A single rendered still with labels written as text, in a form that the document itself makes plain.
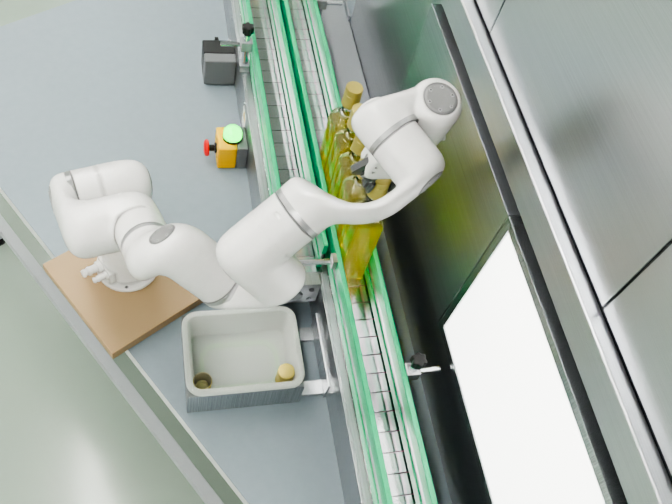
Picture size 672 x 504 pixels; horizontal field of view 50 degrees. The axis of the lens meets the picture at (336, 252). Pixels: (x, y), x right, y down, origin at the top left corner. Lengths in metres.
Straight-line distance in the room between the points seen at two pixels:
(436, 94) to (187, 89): 1.03
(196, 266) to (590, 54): 0.60
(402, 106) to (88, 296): 0.82
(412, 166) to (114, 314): 0.78
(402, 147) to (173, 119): 0.99
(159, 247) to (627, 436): 0.65
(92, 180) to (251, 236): 0.41
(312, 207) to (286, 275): 0.12
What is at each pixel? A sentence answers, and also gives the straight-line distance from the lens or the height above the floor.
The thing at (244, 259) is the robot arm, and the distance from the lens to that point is 0.99.
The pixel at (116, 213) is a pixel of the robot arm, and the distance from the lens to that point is 1.22.
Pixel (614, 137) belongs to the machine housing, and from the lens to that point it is 0.94.
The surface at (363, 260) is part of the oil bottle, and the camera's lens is 1.42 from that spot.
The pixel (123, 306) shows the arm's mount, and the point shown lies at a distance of 1.54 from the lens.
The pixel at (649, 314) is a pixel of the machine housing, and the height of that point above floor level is 1.47.
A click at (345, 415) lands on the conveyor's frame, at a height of 0.88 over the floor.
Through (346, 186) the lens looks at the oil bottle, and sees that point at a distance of 1.36.
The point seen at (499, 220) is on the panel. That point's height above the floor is 1.29.
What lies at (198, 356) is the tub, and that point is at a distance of 1.49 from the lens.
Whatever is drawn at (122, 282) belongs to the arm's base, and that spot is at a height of 0.79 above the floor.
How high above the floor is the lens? 2.12
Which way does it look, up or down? 55 degrees down
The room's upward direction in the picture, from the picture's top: 19 degrees clockwise
